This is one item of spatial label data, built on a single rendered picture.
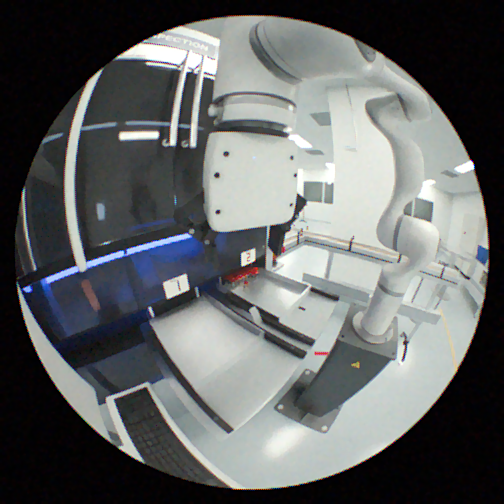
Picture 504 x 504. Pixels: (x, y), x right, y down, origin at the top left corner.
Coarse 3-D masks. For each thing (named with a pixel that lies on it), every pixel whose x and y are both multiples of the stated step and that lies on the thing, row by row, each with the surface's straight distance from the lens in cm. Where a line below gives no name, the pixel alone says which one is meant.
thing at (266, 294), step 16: (272, 272) 82; (224, 288) 70; (240, 288) 74; (256, 288) 74; (272, 288) 74; (288, 288) 75; (304, 288) 76; (256, 304) 64; (272, 304) 65; (288, 304) 65
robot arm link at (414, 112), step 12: (384, 72) 50; (384, 84) 50; (396, 84) 50; (408, 84) 53; (408, 96) 51; (420, 96) 53; (408, 108) 53; (420, 108) 52; (408, 120) 55; (420, 120) 55
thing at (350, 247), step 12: (312, 240) 150; (324, 240) 147; (336, 240) 152; (348, 240) 144; (336, 252) 146; (348, 252) 144; (360, 252) 142; (372, 252) 142; (384, 252) 151; (396, 252) 147; (384, 264) 145; (432, 264) 159; (420, 276) 156; (432, 276) 160; (444, 276) 166; (456, 276) 182
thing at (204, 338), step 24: (168, 312) 67; (192, 312) 64; (216, 312) 62; (168, 336) 57; (192, 336) 55; (216, 336) 53; (240, 336) 53; (192, 360) 49; (216, 360) 48; (192, 384) 42
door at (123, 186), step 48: (96, 96) 58; (144, 96) 57; (48, 144) 56; (96, 144) 50; (144, 144) 50; (48, 192) 51; (96, 192) 47; (144, 192) 47; (48, 240) 51; (96, 240) 47
